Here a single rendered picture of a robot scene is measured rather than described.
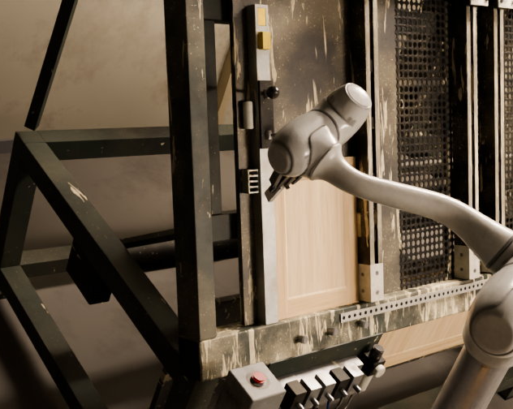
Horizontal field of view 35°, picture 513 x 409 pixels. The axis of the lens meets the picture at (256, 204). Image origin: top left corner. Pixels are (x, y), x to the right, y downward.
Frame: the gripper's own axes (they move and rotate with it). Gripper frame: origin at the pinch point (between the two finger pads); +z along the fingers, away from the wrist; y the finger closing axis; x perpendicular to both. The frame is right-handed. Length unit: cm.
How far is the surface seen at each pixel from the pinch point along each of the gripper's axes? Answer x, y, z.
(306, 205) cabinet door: -7.7, -33.9, 29.9
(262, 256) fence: 4.3, -13.4, 34.4
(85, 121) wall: -169, -73, 216
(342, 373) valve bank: 41, -38, 54
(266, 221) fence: -4.0, -15.5, 28.3
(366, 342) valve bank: 34, -54, 56
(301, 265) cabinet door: 8, -30, 40
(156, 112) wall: -172, -120, 216
